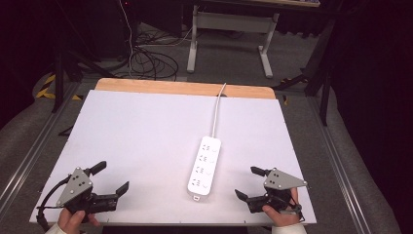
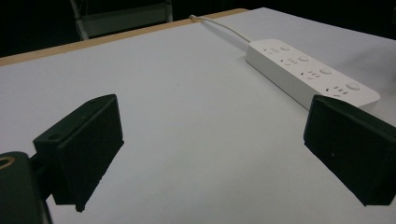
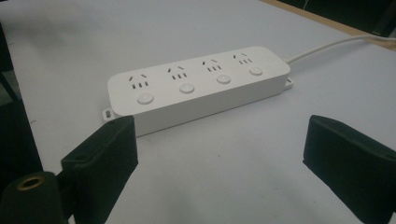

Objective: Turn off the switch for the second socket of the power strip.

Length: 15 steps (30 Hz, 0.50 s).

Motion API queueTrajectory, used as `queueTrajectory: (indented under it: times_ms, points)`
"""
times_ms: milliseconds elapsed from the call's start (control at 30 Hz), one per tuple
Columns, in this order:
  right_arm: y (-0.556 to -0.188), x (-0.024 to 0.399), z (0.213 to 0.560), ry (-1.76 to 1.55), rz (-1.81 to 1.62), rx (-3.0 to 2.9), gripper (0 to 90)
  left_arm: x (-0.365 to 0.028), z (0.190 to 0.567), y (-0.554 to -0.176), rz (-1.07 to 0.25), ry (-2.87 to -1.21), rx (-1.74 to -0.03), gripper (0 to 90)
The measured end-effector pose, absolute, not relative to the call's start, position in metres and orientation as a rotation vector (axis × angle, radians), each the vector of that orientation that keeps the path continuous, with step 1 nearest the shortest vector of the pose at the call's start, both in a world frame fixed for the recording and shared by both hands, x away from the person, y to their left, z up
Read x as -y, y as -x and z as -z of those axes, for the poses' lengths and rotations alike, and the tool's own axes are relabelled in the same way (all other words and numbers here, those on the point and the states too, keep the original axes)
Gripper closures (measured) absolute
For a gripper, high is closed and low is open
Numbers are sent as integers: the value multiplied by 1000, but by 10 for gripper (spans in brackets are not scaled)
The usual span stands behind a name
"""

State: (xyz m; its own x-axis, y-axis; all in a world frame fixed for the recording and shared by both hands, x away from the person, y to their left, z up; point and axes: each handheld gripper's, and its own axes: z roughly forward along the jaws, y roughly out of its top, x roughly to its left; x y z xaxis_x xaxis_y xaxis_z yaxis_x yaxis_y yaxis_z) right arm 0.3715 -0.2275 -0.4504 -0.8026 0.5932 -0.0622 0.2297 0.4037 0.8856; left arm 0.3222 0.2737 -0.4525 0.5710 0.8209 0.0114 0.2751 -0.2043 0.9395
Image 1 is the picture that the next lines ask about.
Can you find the person's left hand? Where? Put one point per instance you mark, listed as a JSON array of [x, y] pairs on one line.
[[69, 222]]

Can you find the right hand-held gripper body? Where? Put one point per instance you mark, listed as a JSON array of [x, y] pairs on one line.
[[281, 181]]

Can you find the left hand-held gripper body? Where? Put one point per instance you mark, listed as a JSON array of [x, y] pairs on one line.
[[75, 187]]

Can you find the black curtain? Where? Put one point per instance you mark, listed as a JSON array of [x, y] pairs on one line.
[[376, 97]]

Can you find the white power strip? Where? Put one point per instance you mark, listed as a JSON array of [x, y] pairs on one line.
[[204, 167]]

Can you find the black metal stand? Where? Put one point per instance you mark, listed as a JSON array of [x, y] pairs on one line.
[[59, 74], [324, 81]]

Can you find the person's right hand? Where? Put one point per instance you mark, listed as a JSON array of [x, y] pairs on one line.
[[284, 217]]

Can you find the yellow black floor tape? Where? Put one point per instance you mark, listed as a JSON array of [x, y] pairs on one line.
[[47, 91]]

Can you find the white metal desk frame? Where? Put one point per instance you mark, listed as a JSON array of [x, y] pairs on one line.
[[232, 21]]

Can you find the white board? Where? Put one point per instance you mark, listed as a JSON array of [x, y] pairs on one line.
[[146, 139]]

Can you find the metal floor rail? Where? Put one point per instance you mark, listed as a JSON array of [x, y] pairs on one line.
[[35, 146], [337, 169]]

